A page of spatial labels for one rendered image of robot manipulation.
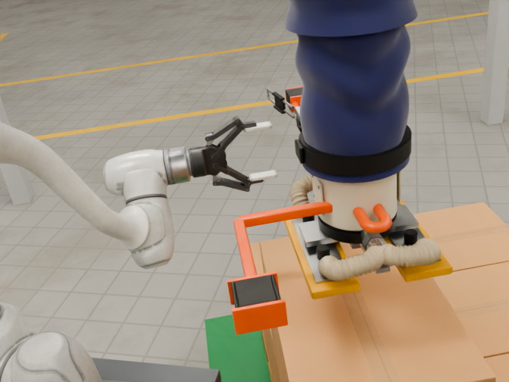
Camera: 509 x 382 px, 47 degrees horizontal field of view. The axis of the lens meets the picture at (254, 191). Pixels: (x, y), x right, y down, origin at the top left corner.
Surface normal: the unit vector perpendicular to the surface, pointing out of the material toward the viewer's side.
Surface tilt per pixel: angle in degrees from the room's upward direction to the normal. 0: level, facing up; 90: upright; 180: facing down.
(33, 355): 5
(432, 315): 0
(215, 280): 0
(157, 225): 67
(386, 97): 109
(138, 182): 53
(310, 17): 85
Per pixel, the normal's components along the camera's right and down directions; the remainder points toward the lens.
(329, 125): -0.49, 0.39
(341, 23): -0.18, 0.22
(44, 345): -0.08, -0.83
